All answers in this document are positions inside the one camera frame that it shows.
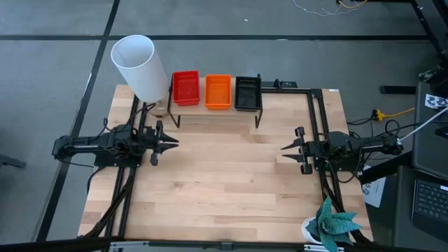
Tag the black plastic basket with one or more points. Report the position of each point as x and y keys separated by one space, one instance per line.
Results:
x=248 y=94
x=248 y=110

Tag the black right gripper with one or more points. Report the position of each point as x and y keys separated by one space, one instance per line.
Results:
x=313 y=150

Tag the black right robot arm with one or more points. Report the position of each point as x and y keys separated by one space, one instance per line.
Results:
x=364 y=147

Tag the teal artificial succulent plant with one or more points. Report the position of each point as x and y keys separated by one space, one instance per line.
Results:
x=330 y=224

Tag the black floor foot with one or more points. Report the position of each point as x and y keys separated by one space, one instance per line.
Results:
x=10 y=161

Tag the dark mottled object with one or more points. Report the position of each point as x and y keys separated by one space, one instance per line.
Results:
x=434 y=75

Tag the white cylindrical lamp shade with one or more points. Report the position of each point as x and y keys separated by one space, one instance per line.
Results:
x=140 y=66

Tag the orange plastic basket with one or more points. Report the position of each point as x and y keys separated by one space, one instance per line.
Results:
x=217 y=91
x=217 y=108

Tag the black flat bar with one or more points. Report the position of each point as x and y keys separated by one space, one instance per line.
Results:
x=397 y=90

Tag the dark laptop keyboard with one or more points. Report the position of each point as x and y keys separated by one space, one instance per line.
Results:
x=430 y=206

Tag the white plant pot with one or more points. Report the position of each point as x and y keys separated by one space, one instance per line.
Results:
x=309 y=231

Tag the wooden shelf black metal frame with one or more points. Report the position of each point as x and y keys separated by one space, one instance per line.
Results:
x=217 y=115

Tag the black metal stand frame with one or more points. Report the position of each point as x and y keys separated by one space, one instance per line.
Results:
x=425 y=24

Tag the white printed paper sheet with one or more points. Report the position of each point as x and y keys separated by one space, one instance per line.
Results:
x=374 y=189

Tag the round wooden lamp base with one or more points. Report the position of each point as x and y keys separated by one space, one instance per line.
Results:
x=159 y=111

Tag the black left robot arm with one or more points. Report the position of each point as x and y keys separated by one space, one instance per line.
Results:
x=91 y=143

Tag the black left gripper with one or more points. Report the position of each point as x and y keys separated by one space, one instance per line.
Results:
x=150 y=141

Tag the dark grey side desk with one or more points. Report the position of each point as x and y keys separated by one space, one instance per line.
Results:
x=428 y=150

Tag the white black patterned sheet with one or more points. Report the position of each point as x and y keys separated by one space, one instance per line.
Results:
x=435 y=101

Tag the red plastic basket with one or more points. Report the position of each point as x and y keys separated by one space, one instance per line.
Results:
x=186 y=87
x=187 y=104

